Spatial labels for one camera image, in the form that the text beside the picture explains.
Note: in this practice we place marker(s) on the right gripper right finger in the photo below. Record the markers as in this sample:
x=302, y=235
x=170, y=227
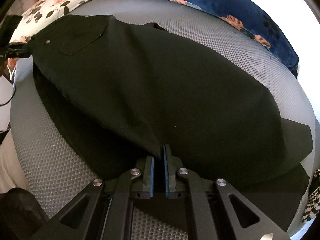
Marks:
x=174, y=188

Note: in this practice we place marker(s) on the black pants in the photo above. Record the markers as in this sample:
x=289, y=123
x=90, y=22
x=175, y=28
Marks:
x=118, y=92

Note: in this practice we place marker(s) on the black white patterned cloth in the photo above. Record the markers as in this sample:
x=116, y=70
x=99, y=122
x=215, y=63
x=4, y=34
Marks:
x=312, y=208

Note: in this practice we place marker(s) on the white floral pillow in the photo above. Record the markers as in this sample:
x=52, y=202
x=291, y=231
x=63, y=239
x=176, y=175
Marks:
x=41, y=14

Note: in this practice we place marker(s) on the grey textured mattress cover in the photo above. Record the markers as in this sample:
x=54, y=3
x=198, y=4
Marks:
x=75, y=203

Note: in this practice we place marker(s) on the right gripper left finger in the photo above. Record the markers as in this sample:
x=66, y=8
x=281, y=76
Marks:
x=148, y=177

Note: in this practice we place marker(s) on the blue floral blanket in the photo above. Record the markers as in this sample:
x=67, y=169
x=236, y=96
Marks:
x=254, y=22

